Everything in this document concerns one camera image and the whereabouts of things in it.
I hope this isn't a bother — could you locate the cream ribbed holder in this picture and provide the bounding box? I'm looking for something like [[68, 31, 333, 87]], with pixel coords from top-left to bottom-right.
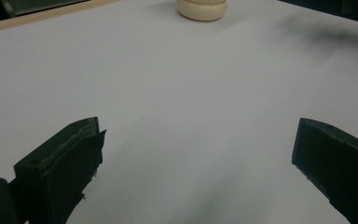
[[176, 0, 227, 22]]

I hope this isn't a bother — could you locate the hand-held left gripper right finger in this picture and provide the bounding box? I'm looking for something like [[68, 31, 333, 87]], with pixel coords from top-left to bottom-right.
[[291, 117, 358, 224]]

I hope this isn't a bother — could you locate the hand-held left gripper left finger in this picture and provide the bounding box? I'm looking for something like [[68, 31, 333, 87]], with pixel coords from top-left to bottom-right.
[[13, 116, 107, 224]]

